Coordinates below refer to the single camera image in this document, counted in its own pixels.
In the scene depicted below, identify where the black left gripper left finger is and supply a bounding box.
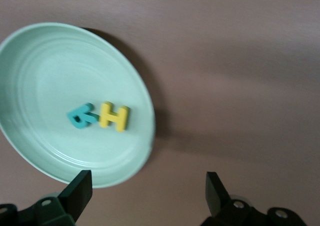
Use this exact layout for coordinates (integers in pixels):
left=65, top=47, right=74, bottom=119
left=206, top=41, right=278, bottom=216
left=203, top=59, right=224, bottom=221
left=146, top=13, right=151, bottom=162
left=0, top=169, right=94, bottom=226

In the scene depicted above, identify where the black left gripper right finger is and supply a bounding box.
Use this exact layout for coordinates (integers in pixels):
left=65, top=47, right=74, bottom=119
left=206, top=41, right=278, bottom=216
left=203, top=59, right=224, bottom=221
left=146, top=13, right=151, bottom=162
left=201, top=171, right=307, bottom=226

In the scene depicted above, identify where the teal capital letter R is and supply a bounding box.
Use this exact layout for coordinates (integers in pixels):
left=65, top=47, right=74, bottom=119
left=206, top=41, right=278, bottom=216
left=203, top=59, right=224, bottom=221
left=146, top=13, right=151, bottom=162
left=66, top=102, right=100, bottom=130

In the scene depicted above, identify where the yellow capital letter H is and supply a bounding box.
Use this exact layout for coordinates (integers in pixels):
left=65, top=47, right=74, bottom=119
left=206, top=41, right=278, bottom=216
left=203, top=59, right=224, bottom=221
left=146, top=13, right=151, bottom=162
left=98, top=101, right=131, bottom=133

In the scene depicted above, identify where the pale green plate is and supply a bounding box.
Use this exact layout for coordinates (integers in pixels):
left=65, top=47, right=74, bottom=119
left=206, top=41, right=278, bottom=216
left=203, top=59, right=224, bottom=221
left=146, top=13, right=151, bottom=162
left=0, top=22, right=156, bottom=189

